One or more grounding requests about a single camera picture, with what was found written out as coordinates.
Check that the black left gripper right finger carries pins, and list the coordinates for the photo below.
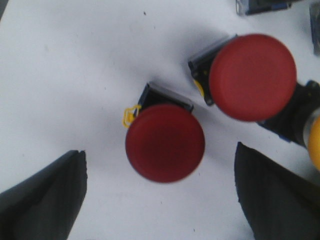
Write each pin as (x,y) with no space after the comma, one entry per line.
(278,204)

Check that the red mushroom push button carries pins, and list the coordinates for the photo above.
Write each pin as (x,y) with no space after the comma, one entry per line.
(164,142)
(249,77)

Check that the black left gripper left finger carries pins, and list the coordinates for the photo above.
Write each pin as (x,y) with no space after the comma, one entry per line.
(45,206)

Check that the yellow mushroom push button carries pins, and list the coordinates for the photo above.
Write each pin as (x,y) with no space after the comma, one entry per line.
(252,7)
(314,13)
(299,120)

